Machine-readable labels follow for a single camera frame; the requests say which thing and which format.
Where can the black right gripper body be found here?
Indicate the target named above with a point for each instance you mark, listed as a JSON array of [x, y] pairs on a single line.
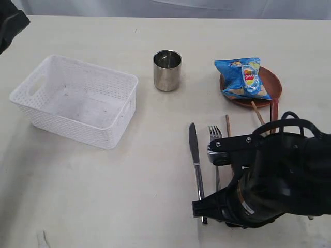
[[235, 205]]

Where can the silver fork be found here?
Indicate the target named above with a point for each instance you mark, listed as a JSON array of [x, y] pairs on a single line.
[[215, 133]]

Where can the silver table knife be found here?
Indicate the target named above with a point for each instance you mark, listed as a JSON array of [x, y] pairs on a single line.
[[194, 149]]

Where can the brown wooden chopstick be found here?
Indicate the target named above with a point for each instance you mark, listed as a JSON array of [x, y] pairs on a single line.
[[228, 125], [259, 116]]

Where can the brown round plate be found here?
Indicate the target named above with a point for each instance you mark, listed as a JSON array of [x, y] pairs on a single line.
[[271, 84]]

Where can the brown wooden spoon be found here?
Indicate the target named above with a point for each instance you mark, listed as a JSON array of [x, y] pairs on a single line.
[[274, 109]]

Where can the blue chip bag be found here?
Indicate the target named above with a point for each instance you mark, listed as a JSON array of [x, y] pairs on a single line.
[[242, 79]]

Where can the shiny steel cup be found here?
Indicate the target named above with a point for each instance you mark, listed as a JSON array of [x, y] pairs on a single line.
[[167, 70]]

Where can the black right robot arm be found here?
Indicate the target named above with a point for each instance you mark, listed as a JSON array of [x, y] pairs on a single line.
[[273, 175]]

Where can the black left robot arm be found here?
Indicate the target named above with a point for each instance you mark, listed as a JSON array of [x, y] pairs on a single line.
[[13, 21]]

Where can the white perforated plastic basket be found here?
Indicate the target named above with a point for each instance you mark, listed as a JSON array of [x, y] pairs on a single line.
[[77, 100]]

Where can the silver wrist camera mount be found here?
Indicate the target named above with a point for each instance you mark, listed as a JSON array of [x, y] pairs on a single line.
[[237, 151]]

